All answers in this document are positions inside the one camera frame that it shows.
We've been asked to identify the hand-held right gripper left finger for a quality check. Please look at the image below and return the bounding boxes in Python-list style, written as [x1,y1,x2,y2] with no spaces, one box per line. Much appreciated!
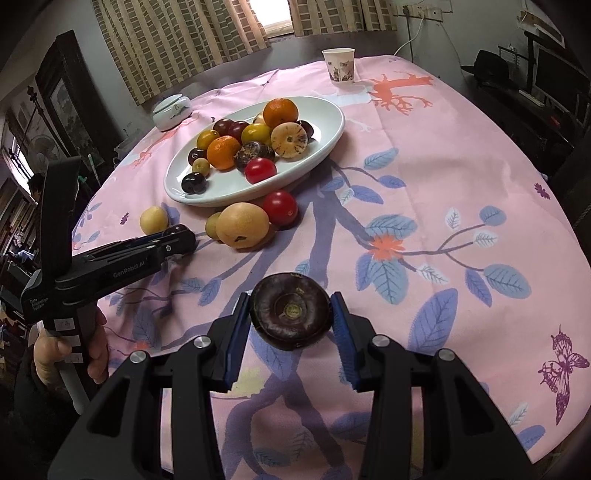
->
[47,292,252,480]

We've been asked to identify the dark mottled mangosteen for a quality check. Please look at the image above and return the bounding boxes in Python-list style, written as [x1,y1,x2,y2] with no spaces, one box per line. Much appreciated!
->
[234,141,276,172]

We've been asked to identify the black hat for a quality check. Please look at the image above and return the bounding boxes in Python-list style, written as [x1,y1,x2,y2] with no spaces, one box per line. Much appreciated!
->
[462,50,513,84]

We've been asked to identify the person's left hand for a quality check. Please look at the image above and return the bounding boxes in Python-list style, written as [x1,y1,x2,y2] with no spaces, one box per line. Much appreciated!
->
[34,307,110,398]

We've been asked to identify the checked beige curtain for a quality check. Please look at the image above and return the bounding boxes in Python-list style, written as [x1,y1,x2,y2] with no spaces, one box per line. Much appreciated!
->
[288,0,398,38]
[92,0,271,104]

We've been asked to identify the white standing fan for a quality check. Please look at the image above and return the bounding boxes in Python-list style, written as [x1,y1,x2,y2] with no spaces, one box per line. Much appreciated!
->
[31,134,57,163]

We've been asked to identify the white ceramic lidded jar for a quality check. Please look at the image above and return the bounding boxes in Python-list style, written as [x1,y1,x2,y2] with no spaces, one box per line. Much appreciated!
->
[152,93,192,132]

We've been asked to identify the person's left forearm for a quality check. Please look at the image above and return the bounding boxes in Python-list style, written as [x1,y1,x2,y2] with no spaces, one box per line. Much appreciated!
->
[9,344,93,480]

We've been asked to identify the large yellow pear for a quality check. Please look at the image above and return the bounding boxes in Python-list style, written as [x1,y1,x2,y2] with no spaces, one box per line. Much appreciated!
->
[217,202,270,250]

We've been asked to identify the white oval plate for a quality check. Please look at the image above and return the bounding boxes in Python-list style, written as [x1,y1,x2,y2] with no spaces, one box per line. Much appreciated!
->
[165,95,346,207]

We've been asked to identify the yellow apple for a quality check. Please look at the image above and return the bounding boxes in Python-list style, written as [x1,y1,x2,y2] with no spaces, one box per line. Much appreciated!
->
[140,206,170,235]

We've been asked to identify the dark purple mangosteen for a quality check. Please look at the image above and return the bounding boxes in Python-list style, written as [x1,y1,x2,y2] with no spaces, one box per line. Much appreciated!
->
[250,273,332,352]

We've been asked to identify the red tomato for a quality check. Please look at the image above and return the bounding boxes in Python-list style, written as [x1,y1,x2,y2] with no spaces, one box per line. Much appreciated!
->
[262,191,298,227]
[244,157,278,184]

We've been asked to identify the white wall power strip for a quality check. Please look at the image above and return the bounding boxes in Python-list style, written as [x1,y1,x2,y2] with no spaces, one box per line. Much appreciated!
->
[399,2,444,19]

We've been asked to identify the tan striped melon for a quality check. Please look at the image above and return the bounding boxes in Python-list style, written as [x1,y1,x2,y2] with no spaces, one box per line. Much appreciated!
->
[270,121,308,159]

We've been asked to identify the printed paper cup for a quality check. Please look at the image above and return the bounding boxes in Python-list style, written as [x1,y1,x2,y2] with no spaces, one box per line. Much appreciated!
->
[322,47,356,85]

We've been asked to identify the pink floral tablecloth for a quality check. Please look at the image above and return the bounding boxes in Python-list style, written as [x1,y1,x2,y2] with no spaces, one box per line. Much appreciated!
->
[69,55,591,480]

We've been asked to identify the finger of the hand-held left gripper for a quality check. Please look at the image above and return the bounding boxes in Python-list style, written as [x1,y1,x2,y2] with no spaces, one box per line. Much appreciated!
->
[99,234,166,252]
[154,224,198,258]

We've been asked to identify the orange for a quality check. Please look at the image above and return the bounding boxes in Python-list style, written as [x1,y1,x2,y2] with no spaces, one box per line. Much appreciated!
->
[262,98,299,129]
[206,136,242,171]

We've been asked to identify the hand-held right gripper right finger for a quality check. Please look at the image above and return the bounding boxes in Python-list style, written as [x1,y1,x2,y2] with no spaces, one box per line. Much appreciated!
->
[330,292,539,480]

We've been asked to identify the dark wooden cabinet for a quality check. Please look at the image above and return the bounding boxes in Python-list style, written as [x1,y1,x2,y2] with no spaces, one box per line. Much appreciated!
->
[34,30,125,162]

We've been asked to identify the computer monitor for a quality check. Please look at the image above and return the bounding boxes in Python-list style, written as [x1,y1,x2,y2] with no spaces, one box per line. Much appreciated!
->
[533,44,583,112]

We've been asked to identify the white cable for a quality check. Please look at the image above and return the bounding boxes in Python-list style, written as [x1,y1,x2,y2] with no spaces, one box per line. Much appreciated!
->
[394,14,423,60]

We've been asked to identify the yellow-green tomato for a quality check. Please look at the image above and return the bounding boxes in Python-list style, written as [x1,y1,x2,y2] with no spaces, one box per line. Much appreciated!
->
[240,123,272,146]

